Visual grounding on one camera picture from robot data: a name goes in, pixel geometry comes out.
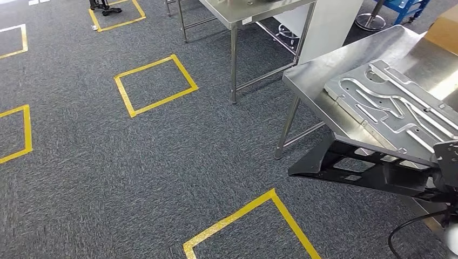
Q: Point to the white label sticker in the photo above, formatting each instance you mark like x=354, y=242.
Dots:
x=247, y=20

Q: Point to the white square pillar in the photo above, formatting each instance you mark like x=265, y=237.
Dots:
x=329, y=28

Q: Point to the machined aluminium fixture plate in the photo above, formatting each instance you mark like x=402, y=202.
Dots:
x=422, y=121

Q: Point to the small blue metal cart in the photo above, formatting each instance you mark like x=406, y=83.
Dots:
x=404, y=7

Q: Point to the black stand feet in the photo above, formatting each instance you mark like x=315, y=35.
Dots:
x=107, y=9

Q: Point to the brown cardboard box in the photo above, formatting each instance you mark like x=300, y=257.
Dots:
x=443, y=32

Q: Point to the round chrome stanchion base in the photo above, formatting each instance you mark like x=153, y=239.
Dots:
x=370, y=22

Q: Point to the black plastic plate part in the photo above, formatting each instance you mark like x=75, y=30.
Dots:
x=322, y=164

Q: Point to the grey metal workbench frame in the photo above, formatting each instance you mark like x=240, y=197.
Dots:
x=322, y=78
x=232, y=14

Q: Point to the chrome stool base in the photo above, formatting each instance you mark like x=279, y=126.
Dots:
x=286, y=34

